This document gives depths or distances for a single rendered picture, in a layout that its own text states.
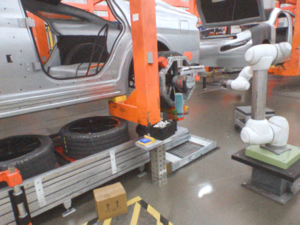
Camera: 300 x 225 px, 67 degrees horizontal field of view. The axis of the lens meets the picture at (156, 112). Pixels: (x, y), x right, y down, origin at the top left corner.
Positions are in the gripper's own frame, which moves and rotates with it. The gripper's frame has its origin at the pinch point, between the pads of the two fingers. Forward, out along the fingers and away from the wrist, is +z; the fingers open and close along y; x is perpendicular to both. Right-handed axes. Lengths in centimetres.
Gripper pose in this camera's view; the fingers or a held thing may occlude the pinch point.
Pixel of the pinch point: (210, 82)
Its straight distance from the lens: 252.5
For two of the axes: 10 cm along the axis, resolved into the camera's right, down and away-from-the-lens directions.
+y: 7.3, -2.1, 6.5
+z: -6.8, -1.6, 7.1
